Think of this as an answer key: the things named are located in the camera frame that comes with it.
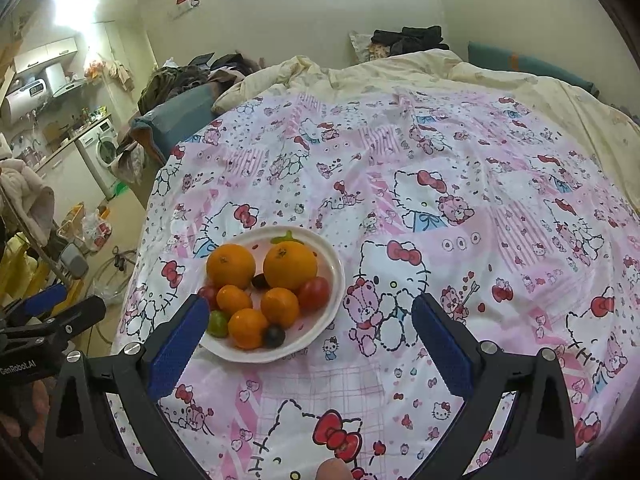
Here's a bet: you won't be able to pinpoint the green lime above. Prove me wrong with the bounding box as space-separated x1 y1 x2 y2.
208 310 232 338

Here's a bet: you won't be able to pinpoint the heap of mixed clothes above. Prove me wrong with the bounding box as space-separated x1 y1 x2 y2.
137 52 266 111

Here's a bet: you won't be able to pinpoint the clear plastic bag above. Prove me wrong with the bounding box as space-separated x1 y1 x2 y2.
82 207 113 251

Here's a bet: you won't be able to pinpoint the large orange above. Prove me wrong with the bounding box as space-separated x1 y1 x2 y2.
263 241 319 291

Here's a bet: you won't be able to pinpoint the teal bolster cushion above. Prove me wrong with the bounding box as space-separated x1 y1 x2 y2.
129 82 226 166

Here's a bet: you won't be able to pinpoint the teal pillow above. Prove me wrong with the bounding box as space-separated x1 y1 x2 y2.
467 41 601 98

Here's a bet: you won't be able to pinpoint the large red tomato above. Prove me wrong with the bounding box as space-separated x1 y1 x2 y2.
298 276 332 312

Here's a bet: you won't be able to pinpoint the small orange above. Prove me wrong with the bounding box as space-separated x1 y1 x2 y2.
216 284 254 313

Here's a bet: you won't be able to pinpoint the white washing machine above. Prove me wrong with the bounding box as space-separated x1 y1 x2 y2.
75 115 121 201

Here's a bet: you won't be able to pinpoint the range hood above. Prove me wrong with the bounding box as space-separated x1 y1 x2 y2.
47 62 87 98

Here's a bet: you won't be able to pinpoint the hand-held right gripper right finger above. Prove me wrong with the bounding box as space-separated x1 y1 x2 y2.
411 292 578 480

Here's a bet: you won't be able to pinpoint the yellow cloth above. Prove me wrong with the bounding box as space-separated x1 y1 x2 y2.
0 232 37 306

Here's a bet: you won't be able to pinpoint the white wall cabinet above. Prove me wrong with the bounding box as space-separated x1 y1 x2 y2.
12 37 81 73

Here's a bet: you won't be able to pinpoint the grey stool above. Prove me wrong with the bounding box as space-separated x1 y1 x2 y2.
59 243 90 278

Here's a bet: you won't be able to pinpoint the pink strawberry-shaped plate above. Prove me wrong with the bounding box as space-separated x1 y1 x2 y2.
197 225 346 365

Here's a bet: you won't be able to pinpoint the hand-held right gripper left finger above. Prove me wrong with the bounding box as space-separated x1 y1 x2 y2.
42 294 211 480

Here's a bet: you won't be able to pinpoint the white water heater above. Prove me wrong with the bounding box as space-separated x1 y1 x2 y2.
0 77 53 123

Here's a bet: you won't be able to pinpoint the person's right hand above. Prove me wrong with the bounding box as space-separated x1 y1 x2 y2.
317 459 353 480

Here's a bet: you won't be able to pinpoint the white fluffy jacket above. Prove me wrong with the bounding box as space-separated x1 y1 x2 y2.
0 159 55 246

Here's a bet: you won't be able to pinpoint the pile of dark clothes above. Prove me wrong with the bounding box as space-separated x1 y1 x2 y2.
370 26 446 56

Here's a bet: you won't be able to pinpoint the medium orange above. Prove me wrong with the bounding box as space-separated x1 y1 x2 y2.
260 287 301 327
206 243 257 290
228 308 271 350

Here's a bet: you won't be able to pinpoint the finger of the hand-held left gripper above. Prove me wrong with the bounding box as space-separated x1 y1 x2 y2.
0 296 107 347
5 284 69 319

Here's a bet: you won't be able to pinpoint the pink cartoon printed blanket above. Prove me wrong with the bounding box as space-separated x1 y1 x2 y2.
107 82 640 480

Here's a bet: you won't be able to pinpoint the floral pillow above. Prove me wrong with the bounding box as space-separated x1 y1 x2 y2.
348 30 396 66

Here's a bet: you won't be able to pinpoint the hanging orange bag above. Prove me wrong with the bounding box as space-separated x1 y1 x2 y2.
82 50 133 92

